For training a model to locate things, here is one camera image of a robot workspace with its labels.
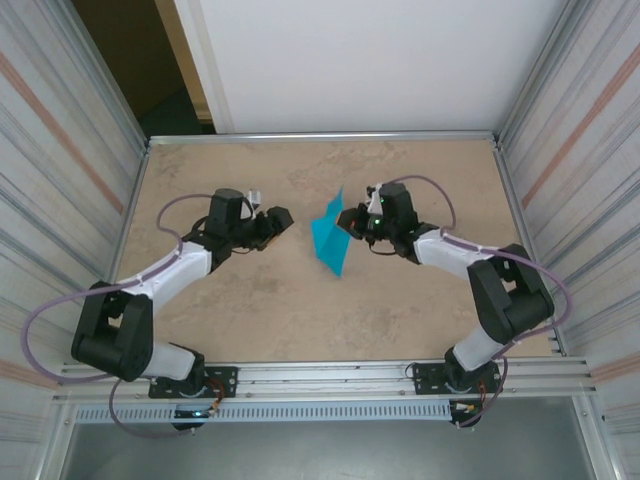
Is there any blue paper sheet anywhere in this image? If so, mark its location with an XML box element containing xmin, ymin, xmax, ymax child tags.
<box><xmin>310</xmin><ymin>184</ymin><xmax>353</xmax><ymax>278</ymax></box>

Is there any brown wooden door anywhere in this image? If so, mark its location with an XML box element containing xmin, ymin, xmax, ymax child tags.
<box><xmin>73</xmin><ymin>0</ymin><xmax>189</xmax><ymax>119</ymax></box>

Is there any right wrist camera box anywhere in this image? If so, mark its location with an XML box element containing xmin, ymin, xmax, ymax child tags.
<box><xmin>366</xmin><ymin>182</ymin><xmax>385</xmax><ymax>215</ymax></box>

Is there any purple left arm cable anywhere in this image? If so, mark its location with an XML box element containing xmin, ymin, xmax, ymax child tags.
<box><xmin>22</xmin><ymin>193</ymin><xmax>216</xmax><ymax>441</ymax></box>

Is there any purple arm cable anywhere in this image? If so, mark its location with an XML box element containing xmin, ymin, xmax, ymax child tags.
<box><xmin>382</xmin><ymin>173</ymin><xmax>575</xmax><ymax>430</ymax></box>
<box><xmin>22</xmin><ymin>193</ymin><xmax>216</xmax><ymax>441</ymax></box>

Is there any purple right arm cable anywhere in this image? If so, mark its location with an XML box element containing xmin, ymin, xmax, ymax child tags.
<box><xmin>382</xmin><ymin>173</ymin><xmax>575</xmax><ymax>430</ymax></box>

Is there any aluminium rear frame bar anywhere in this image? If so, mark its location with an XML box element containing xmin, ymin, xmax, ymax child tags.
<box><xmin>146</xmin><ymin>130</ymin><xmax>503</xmax><ymax>148</ymax></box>

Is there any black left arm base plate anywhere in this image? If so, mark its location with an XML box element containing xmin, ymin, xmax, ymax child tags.
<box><xmin>148</xmin><ymin>365</ymin><xmax>239</xmax><ymax>400</ymax></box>

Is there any aluminium mounting rail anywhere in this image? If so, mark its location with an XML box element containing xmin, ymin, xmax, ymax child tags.
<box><xmin>52</xmin><ymin>355</ymin><xmax>599</xmax><ymax>404</ymax></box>

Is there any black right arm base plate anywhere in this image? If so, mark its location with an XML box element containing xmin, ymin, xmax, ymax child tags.
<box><xmin>411</xmin><ymin>362</ymin><xmax>503</xmax><ymax>397</ymax></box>

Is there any red wire bundle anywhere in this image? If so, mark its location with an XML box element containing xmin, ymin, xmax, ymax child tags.
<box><xmin>205</xmin><ymin>379</ymin><xmax>227</xmax><ymax>416</ymax></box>
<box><xmin>449</xmin><ymin>382</ymin><xmax>490</xmax><ymax>417</ymax></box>

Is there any grey slotted cable duct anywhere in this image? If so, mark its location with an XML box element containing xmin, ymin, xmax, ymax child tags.
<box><xmin>73</xmin><ymin>402</ymin><xmax>454</xmax><ymax>425</ymax></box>

